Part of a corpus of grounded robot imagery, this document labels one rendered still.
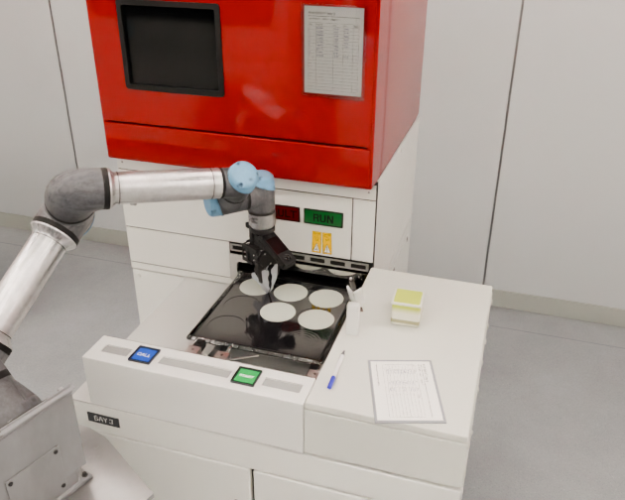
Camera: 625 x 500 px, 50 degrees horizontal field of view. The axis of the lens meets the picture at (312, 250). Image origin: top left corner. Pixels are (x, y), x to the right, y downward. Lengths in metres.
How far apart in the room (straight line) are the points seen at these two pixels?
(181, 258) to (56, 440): 0.91
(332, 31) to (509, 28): 1.59
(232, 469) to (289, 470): 0.15
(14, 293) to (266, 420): 0.62
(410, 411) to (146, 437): 0.67
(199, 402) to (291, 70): 0.85
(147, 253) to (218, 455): 0.83
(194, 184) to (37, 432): 0.64
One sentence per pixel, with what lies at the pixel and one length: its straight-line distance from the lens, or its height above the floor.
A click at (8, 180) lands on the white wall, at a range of 4.65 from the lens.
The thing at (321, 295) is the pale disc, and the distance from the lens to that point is 1.96.
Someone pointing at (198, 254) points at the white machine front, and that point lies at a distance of 2.18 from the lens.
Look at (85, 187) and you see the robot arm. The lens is 1.58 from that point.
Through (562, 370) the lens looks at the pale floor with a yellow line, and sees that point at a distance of 3.34.
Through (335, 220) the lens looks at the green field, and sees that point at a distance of 1.94.
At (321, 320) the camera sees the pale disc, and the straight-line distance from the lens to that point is 1.85.
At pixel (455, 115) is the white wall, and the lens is 3.33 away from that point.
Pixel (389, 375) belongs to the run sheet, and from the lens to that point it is 1.56.
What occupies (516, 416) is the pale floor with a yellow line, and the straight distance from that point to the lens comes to 3.03.
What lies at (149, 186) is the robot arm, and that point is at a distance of 1.60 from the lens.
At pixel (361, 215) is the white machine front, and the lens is 1.92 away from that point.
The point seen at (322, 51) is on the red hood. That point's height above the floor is 1.58.
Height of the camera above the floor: 1.93
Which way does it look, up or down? 28 degrees down
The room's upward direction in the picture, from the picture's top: straight up
